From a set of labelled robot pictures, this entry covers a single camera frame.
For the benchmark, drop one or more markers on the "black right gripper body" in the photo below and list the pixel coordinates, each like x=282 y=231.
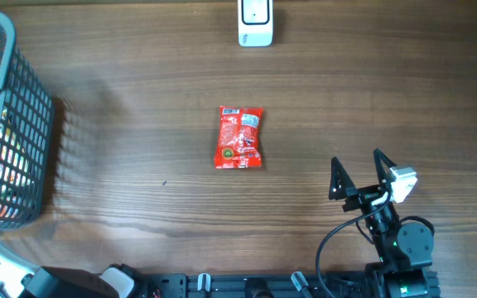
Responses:
x=363 y=199

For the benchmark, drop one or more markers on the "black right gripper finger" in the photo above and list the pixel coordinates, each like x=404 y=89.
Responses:
x=341 y=186
x=382 y=162

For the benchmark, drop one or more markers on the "red snack bag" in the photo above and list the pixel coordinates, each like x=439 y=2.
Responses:
x=238 y=142

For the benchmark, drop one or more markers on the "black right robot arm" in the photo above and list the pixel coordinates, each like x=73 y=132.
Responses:
x=404 y=245

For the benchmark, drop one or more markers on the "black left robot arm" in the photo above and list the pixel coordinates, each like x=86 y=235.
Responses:
x=21 y=278

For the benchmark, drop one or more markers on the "white barcode scanner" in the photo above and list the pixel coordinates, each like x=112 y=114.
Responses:
x=255 y=23

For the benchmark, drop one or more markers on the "grey plastic shopping basket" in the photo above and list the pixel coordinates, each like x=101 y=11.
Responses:
x=26 y=119

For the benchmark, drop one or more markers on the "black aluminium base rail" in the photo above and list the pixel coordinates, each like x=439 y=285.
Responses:
x=296 y=285

